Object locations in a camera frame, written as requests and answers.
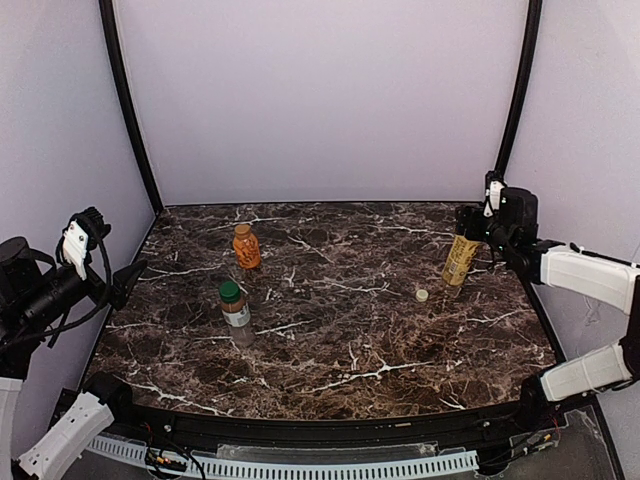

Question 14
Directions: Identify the yellow tea bottle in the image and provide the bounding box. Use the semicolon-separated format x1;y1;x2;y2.
441;234;481;288

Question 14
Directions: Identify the pale cream bottle cap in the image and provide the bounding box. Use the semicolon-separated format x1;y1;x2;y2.
416;289;429;303

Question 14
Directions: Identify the green cap brown bottle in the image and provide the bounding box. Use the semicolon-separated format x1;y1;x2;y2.
218;281;255;347

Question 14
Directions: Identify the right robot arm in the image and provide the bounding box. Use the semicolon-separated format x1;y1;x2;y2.
456;187;639;405

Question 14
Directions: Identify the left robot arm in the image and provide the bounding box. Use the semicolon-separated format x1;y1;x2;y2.
1;237;147;479

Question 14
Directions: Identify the orange tea bottle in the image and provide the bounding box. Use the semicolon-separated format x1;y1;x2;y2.
233;224;261;270

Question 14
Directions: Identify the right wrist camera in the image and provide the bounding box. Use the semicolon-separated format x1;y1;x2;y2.
483;170;505;218

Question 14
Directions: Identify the black front rail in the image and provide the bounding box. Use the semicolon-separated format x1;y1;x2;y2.
84;394;566;451

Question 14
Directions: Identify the white slotted cable duct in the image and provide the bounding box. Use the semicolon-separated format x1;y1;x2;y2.
85;435;479;479

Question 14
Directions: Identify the right black frame post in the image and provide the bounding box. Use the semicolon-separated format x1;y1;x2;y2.
493;0;543;180

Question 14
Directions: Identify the black frame post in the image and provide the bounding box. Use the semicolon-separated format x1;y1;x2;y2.
493;0;543;180
98;0;164;216

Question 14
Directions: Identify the left black frame post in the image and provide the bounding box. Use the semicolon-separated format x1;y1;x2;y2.
98;0;164;216

